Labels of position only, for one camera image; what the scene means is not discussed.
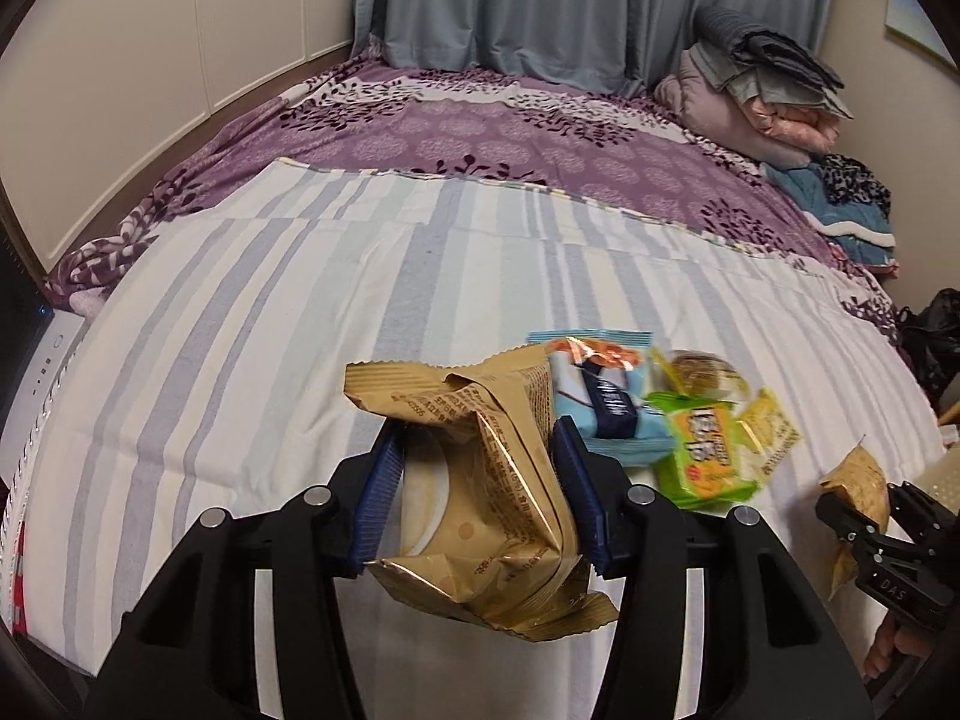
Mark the folded grey blanket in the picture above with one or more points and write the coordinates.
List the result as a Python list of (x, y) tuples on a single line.
[(772, 52)]

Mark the clear bun packet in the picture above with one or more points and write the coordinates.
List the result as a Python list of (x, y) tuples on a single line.
[(705, 375)]

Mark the blue-grey curtain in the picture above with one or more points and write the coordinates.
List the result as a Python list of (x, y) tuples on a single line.
[(525, 7)]

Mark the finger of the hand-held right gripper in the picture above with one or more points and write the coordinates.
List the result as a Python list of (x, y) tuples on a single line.
[(847, 521), (922, 510)]

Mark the leopard print scarf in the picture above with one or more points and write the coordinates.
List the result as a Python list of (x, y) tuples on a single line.
[(855, 176)]

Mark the small tan snack packet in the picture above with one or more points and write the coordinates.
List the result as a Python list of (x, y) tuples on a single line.
[(859, 484)]

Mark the folded pink quilt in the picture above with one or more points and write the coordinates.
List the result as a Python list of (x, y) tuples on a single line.
[(720, 105)]

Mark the striped bed cloth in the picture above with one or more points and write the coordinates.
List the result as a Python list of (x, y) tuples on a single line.
[(262, 315)]

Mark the cream perforated basket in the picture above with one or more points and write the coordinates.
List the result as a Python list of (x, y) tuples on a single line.
[(943, 480)]

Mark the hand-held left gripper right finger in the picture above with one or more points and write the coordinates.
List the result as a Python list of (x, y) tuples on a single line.
[(577, 495)]

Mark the small green snack packet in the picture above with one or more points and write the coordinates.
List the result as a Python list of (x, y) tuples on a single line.
[(697, 457)]

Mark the framed wall picture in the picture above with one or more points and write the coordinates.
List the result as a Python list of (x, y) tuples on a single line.
[(926, 15)]

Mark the purple floral bedsheet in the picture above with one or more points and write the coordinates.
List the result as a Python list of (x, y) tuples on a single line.
[(525, 135)]

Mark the black cabinet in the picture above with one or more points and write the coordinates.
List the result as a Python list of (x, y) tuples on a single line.
[(19, 330)]

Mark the person's right hand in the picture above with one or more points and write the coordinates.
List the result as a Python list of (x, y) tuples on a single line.
[(896, 645)]

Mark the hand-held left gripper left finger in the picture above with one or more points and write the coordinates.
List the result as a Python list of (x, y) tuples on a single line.
[(379, 495)]

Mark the black bag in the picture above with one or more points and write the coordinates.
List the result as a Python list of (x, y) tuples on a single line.
[(934, 345)]

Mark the light blue snack packet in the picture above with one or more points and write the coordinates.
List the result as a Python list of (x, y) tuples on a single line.
[(622, 420)]

